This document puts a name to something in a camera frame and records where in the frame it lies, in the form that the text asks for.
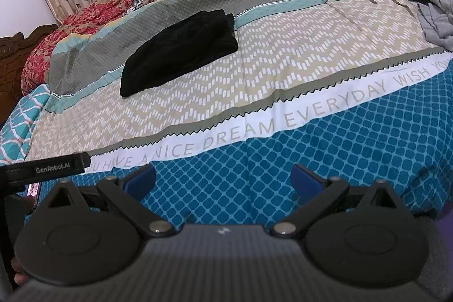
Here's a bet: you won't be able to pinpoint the black pants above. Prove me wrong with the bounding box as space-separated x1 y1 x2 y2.
120 10 239 98

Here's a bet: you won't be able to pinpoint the person's left hand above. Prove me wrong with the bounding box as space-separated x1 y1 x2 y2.
12 258 28 286

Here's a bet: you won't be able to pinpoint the smartphone with lit screen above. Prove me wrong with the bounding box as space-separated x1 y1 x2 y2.
26 183 41 198

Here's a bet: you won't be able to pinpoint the teal lattice pillow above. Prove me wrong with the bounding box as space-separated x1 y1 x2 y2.
0 83 50 166

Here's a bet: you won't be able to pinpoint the red floral quilt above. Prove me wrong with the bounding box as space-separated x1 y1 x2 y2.
20 0 265 96

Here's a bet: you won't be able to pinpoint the patterned teal beige bedspread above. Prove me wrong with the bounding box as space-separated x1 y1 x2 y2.
26 0 452 225

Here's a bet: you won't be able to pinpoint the carved wooden headboard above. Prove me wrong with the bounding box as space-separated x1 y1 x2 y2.
0 25 57 127

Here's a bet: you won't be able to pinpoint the grey folded garment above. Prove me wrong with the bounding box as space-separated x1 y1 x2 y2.
417 0 453 52

